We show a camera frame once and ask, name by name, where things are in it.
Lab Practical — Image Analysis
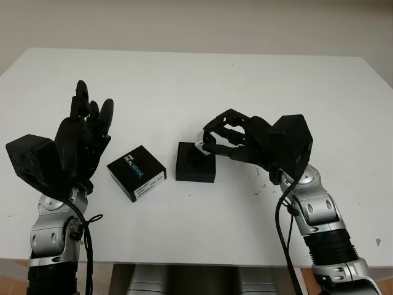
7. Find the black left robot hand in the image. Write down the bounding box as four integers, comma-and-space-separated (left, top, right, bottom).
54, 80, 115, 190

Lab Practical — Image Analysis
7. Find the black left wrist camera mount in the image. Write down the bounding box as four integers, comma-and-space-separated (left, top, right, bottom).
5, 134, 64, 197

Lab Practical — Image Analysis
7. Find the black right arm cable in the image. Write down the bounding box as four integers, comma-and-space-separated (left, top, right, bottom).
275, 178, 303, 295

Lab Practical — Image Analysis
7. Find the black box base with foam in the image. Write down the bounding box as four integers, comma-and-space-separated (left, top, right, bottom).
174, 141, 217, 183

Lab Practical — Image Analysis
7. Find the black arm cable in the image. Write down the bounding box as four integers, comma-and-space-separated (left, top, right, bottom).
275, 178, 303, 295
58, 196, 104, 295

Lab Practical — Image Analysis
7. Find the grey and black robot torso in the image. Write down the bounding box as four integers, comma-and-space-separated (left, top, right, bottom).
128, 264, 303, 295

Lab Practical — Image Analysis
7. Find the black RealSense box lid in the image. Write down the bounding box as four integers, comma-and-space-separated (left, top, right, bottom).
106, 144, 168, 203

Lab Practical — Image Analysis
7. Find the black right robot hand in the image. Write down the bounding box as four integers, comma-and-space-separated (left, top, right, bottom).
202, 108, 290, 173

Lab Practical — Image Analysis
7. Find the small silver depth camera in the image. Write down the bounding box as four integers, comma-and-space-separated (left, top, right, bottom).
193, 130, 216, 154

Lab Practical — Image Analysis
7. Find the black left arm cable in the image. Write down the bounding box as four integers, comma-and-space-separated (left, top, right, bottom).
58, 196, 104, 295

